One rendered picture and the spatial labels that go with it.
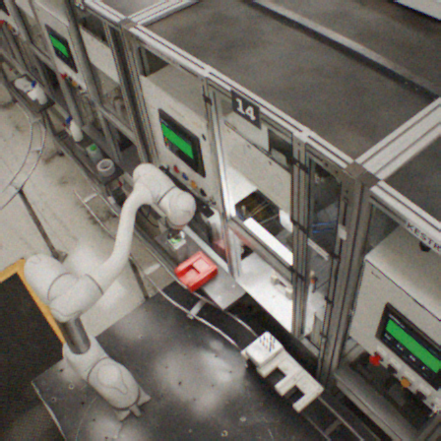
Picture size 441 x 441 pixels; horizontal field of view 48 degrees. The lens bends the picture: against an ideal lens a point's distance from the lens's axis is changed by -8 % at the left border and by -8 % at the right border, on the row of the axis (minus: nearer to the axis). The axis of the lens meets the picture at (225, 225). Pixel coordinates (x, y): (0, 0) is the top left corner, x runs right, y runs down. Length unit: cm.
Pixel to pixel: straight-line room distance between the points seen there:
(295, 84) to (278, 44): 23
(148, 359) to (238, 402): 49
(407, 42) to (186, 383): 171
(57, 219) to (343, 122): 307
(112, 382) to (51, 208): 231
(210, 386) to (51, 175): 268
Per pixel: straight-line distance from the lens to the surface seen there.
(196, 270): 246
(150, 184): 204
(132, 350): 260
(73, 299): 182
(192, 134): 187
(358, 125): 145
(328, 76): 163
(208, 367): 249
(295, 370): 224
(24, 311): 378
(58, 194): 438
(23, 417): 344
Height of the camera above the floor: 295
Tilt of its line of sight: 51 degrees down
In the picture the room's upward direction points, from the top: 9 degrees counter-clockwise
